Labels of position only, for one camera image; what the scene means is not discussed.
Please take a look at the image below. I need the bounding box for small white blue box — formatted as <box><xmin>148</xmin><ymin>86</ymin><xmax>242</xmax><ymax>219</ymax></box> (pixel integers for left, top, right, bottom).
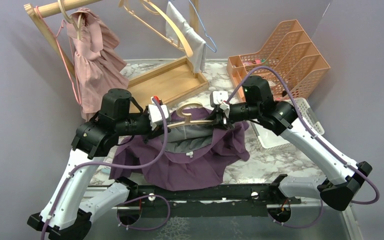
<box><xmin>100</xmin><ymin>168</ymin><xmax>111</xmax><ymax>175</ymax></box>

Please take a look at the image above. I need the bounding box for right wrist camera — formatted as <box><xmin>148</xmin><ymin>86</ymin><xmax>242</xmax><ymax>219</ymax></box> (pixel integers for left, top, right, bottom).
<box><xmin>209</xmin><ymin>90</ymin><xmax>230</xmax><ymax>117</ymax></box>

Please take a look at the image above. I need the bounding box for blue wire hanger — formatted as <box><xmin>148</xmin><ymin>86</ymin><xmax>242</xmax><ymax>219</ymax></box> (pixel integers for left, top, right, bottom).
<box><xmin>168</xmin><ymin>0</ymin><xmax>218</xmax><ymax>54</ymax></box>

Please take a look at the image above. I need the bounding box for purple garment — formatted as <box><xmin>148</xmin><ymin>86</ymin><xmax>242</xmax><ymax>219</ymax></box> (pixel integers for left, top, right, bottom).
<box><xmin>109</xmin><ymin>121</ymin><xmax>250</xmax><ymax>191</ymax></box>

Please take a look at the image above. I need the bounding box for orange plastic desk organizer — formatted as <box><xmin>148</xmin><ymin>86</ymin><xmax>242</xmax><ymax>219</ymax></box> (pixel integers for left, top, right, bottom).
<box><xmin>227</xmin><ymin>19</ymin><xmax>331</xmax><ymax>99</ymax></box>

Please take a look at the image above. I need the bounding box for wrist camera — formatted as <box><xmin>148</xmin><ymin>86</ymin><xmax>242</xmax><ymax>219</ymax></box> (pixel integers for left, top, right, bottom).
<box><xmin>147</xmin><ymin>95</ymin><xmax>171</xmax><ymax>127</ymax></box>
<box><xmin>209</xmin><ymin>90</ymin><xmax>230</xmax><ymax>117</ymax></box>

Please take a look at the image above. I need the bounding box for pink skirt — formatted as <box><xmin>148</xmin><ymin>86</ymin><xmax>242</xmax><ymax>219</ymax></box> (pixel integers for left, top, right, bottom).
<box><xmin>67</xmin><ymin>8</ymin><xmax>129</xmax><ymax>121</ymax></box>

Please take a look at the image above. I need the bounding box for white perforated basket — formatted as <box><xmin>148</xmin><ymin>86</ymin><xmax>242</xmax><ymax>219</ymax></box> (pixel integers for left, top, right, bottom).
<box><xmin>250</xmin><ymin>97</ymin><xmax>325</xmax><ymax>150</ymax></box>

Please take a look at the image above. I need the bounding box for white skirt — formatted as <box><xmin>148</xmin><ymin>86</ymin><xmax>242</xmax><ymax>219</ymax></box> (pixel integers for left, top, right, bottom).
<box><xmin>166</xmin><ymin>1</ymin><xmax>207</xmax><ymax>73</ymax></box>

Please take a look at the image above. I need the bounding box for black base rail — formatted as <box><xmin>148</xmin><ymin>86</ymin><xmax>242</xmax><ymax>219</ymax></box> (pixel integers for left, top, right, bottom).
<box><xmin>115</xmin><ymin>177</ymin><xmax>301</xmax><ymax>220</ymax></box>

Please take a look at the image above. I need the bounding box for wooden clothes rack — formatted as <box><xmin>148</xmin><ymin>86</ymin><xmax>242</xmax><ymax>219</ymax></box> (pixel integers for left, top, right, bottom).
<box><xmin>24</xmin><ymin>0</ymin><xmax>209</xmax><ymax>107</ymax></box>

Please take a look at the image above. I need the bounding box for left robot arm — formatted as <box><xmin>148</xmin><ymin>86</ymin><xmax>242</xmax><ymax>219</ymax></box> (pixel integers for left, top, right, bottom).
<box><xmin>27</xmin><ymin>88</ymin><xmax>170</xmax><ymax>240</ymax></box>

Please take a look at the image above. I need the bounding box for pink wire hanger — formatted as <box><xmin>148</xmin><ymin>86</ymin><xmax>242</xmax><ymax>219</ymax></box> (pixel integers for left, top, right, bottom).
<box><xmin>35</xmin><ymin>6</ymin><xmax>82</xmax><ymax>105</ymax></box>

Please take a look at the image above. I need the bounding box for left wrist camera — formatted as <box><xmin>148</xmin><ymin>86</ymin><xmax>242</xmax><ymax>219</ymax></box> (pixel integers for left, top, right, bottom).
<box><xmin>147</xmin><ymin>95</ymin><xmax>171</xmax><ymax>127</ymax></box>

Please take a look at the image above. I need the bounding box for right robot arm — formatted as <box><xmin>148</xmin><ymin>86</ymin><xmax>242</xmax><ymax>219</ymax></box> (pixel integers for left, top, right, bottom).
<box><xmin>210</xmin><ymin>75</ymin><xmax>373</xmax><ymax>211</ymax></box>

